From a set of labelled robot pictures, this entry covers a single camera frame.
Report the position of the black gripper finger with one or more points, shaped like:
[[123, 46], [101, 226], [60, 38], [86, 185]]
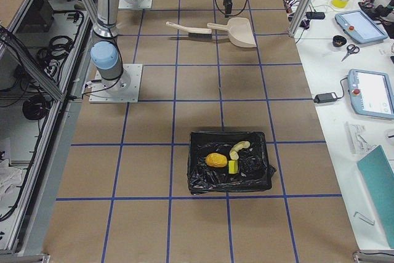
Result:
[[230, 5], [225, 5]]

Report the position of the blue teach pendant near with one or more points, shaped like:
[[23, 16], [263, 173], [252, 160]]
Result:
[[371, 93]]

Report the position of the yellow tape roll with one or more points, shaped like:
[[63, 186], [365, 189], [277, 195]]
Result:
[[339, 3]]

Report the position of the teal folder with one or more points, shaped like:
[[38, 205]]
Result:
[[378, 177]]

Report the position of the black power adapter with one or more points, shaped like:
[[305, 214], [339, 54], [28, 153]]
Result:
[[325, 97]]

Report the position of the blue teach pendant far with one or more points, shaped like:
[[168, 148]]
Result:
[[360, 27]]

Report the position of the beige plastic dustpan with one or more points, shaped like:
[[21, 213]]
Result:
[[239, 31]]

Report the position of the blue teach pendant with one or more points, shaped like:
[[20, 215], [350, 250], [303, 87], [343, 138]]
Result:
[[360, 27], [371, 93]]

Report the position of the black-lined trash bin right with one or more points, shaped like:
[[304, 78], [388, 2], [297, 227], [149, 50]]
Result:
[[255, 171]]

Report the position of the pale banana peel piece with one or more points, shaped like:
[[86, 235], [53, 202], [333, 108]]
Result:
[[237, 147]]

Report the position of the black scissors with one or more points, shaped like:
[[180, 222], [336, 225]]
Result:
[[351, 49]]

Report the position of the metal hex key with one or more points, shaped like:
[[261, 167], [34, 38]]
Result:
[[364, 218]]

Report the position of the green yellow sponge piece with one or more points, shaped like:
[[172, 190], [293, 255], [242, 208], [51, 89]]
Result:
[[233, 167]]

